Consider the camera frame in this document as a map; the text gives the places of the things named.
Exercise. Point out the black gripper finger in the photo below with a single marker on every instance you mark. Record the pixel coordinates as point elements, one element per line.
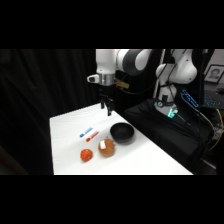
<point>102,105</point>
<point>109,111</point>

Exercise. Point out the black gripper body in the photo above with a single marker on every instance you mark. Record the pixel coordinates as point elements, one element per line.
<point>106,99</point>

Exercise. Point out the red ball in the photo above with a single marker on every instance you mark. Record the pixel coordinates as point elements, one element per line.
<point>86,155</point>

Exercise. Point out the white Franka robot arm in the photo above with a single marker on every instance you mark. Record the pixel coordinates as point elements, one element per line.
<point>106,61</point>

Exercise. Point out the black bowl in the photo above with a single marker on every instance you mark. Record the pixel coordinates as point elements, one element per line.
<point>122,132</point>

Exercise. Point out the orange ball with white label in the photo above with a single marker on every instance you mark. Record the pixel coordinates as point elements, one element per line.
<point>107,148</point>

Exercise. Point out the yellowish wrist tag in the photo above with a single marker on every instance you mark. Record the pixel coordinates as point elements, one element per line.
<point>122,84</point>

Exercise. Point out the red marker pen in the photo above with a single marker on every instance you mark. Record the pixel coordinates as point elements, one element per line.
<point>92,136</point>

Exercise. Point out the blue marker pen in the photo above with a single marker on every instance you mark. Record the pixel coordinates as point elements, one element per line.
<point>86,132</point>

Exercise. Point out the black robot stand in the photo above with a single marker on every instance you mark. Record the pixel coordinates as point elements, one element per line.
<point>160,133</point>

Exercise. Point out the black curtain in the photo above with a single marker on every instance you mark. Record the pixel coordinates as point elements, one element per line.
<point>40,100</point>

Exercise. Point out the small green light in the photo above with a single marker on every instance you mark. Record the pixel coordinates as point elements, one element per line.
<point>172,113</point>

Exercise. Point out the blue lit device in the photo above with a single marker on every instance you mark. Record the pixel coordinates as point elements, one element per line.
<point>189,98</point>

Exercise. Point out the framed portrait picture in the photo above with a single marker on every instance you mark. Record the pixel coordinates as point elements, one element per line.
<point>214,73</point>

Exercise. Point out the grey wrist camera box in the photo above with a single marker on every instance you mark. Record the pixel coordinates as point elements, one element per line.
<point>93,78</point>

